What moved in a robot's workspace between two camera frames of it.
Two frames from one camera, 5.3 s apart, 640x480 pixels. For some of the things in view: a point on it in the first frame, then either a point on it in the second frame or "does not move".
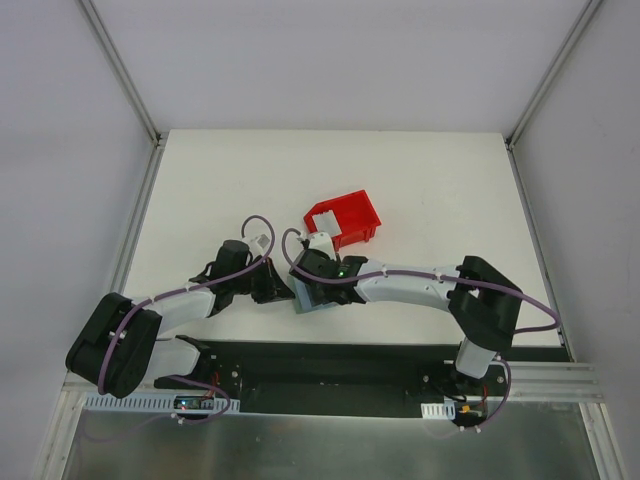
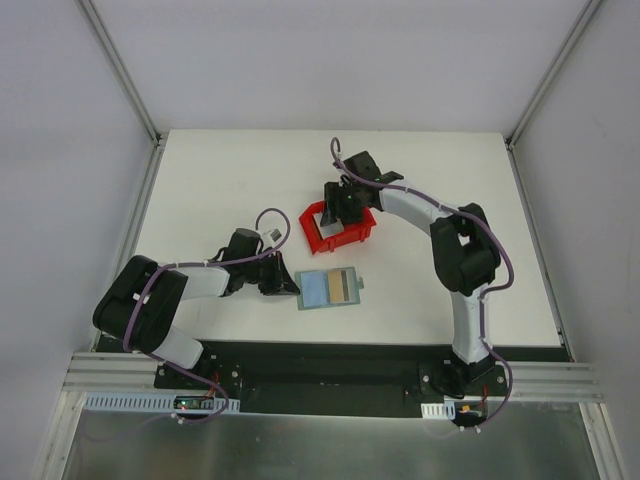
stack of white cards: x=327 y=222 does not move
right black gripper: x=310 y=279 -> x=342 y=204
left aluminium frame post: x=119 y=68 does not move
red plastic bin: x=356 y=217 does not move
